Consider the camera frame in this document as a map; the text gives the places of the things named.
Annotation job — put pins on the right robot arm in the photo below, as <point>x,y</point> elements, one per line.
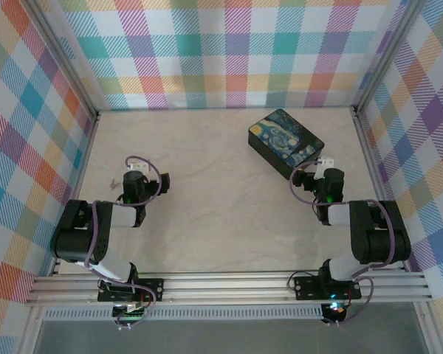
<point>376,236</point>

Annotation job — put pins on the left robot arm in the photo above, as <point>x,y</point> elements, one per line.
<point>77,236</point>

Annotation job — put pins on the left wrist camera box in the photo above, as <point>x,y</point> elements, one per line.
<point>165,183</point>

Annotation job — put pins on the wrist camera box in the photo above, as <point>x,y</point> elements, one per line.
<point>298,178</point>
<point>165,183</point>

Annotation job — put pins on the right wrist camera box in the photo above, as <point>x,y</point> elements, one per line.
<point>298,178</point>

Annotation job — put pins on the aluminium side rail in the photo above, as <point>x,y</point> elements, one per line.
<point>83,166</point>
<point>373,166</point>

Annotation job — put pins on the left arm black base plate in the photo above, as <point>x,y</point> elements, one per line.
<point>151,289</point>

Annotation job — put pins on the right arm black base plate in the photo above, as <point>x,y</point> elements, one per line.
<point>306,287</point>

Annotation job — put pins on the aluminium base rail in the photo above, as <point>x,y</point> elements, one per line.
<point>225,287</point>

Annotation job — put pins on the aluminium frame post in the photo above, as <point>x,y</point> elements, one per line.
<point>387,55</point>
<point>59,55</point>

